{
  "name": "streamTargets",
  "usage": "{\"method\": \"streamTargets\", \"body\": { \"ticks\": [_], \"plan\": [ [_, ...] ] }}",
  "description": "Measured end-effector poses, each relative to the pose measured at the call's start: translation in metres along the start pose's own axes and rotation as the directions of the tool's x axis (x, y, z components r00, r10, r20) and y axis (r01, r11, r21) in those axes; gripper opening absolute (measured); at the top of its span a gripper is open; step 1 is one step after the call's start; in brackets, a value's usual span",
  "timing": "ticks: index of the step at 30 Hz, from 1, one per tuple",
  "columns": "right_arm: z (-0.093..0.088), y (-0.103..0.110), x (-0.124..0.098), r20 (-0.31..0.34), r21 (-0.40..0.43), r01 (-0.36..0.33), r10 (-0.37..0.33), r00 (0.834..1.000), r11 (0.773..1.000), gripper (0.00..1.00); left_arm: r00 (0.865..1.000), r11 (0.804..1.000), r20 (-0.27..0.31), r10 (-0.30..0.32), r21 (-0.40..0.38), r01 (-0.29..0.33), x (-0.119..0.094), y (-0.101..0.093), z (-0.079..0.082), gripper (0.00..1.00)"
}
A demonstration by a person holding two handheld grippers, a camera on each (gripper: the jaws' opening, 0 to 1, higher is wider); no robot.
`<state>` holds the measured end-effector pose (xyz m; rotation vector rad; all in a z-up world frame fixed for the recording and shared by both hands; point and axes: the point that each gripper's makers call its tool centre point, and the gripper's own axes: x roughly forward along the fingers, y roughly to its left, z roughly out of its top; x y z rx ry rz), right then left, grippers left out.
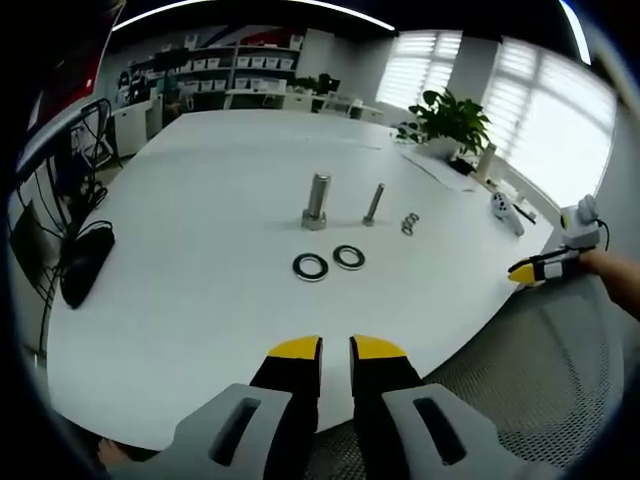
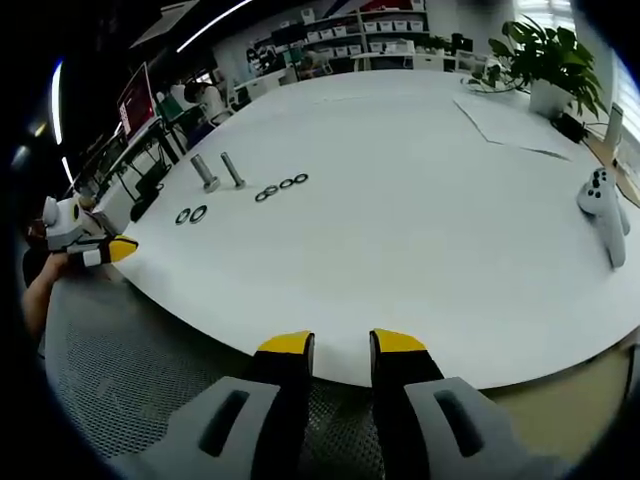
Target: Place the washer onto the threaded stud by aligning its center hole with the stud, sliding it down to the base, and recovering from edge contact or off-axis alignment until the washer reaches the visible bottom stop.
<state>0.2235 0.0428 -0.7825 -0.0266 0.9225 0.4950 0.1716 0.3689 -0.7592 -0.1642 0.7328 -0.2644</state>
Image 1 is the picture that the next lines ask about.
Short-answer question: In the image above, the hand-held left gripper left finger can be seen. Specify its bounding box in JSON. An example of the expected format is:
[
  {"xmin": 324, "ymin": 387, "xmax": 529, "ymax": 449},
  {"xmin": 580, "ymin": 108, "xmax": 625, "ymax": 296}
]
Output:
[{"xmin": 149, "ymin": 335, "xmax": 323, "ymax": 480}]

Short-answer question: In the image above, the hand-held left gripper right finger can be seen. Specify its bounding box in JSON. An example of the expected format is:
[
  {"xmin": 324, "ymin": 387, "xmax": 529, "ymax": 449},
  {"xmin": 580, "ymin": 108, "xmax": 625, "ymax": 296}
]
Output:
[{"xmin": 348, "ymin": 333, "xmax": 531, "ymax": 480}]

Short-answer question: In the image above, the large dark steel washer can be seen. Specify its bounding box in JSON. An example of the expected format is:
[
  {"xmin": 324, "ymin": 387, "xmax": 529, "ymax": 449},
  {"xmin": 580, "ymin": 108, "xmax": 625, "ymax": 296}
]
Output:
[
  {"xmin": 292, "ymin": 252, "xmax": 329, "ymax": 283},
  {"xmin": 331, "ymin": 243, "xmax": 367, "ymax": 270}
]

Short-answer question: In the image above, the thin threaded steel stud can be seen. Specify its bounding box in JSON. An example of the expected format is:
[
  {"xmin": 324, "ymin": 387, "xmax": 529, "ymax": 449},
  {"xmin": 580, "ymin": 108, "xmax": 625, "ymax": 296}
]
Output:
[{"xmin": 361, "ymin": 182, "xmax": 388, "ymax": 228}]

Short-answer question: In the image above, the large threaded steel stud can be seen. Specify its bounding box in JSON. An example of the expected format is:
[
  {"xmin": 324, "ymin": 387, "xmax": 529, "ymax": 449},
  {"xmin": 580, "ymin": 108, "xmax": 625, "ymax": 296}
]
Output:
[{"xmin": 300, "ymin": 170, "xmax": 333, "ymax": 232}]

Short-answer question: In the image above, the person's left hand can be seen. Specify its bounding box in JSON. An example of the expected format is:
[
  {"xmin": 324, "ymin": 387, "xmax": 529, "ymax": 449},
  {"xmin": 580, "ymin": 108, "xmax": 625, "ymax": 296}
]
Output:
[{"xmin": 97, "ymin": 438, "xmax": 162, "ymax": 472}]

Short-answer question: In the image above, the white handheld controller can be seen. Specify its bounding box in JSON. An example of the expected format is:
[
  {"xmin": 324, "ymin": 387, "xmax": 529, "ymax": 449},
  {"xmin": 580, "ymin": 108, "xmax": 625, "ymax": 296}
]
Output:
[{"xmin": 489, "ymin": 190, "xmax": 527, "ymax": 237}]

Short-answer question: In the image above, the white bottle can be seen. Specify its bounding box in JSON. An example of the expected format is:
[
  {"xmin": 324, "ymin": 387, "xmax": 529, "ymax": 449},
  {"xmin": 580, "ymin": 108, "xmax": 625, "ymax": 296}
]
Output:
[{"xmin": 477, "ymin": 142, "xmax": 499, "ymax": 177}]

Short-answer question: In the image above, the green potted plant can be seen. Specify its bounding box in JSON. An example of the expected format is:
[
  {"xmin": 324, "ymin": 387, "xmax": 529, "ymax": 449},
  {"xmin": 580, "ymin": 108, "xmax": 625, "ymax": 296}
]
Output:
[{"xmin": 406, "ymin": 88, "xmax": 494, "ymax": 157}]

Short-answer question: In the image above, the black fabric bag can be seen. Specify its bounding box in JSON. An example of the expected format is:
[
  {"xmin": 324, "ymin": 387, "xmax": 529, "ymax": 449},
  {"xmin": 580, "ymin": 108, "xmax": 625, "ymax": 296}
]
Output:
[{"xmin": 60, "ymin": 219, "xmax": 117, "ymax": 310}]

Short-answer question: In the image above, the white cabinet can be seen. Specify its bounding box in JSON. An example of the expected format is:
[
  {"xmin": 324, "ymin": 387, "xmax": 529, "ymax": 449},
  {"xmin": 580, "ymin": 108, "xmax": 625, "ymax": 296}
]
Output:
[{"xmin": 112, "ymin": 97, "xmax": 165, "ymax": 157}]

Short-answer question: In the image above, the black mesh office chair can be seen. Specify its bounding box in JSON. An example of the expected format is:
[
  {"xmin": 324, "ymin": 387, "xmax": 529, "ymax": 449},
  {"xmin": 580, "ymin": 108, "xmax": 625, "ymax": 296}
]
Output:
[{"xmin": 69, "ymin": 97, "xmax": 123, "ymax": 171}]

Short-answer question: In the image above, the storage shelf with white bins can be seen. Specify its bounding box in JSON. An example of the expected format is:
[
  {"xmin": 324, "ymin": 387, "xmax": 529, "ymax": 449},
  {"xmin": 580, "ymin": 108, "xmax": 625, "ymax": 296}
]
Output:
[{"xmin": 119, "ymin": 30, "xmax": 307, "ymax": 112}]

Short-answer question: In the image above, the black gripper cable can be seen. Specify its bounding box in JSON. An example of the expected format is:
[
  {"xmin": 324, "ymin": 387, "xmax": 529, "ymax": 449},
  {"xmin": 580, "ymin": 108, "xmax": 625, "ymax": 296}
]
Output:
[{"xmin": 593, "ymin": 216, "xmax": 612, "ymax": 252}]

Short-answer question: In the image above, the black cable bundle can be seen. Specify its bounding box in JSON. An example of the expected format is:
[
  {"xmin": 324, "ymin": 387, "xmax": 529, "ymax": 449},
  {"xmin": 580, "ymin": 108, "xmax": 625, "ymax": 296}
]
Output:
[{"xmin": 12, "ymin": 149, "xmax": 109, "ymax": 321}]

